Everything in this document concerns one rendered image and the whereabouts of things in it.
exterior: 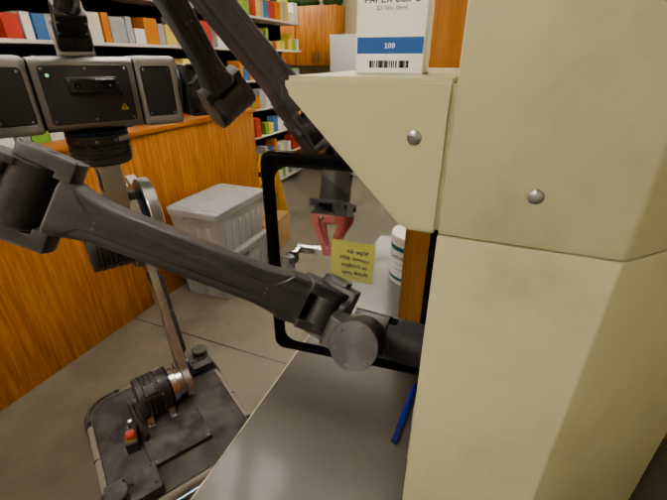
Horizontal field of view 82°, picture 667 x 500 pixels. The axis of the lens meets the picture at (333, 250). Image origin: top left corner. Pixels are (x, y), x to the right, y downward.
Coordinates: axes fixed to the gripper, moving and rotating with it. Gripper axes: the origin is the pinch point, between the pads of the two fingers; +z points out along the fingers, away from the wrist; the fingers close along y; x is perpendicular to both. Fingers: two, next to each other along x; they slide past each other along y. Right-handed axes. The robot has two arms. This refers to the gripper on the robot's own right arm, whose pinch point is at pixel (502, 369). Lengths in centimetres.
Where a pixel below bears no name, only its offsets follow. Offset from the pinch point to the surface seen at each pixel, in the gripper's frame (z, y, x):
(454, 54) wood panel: -14.4, 20.5, -34.9
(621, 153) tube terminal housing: -1.8, -16.9, -29.4
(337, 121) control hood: -18.3, -16.3, -29.2
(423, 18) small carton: -14.4, -11.2, -35.9
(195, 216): -163, 143, 61
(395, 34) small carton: -16.2, -11.2, -34.8
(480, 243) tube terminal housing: -7.5, -16.4, -22.5
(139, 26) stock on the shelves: -255, 214, -46
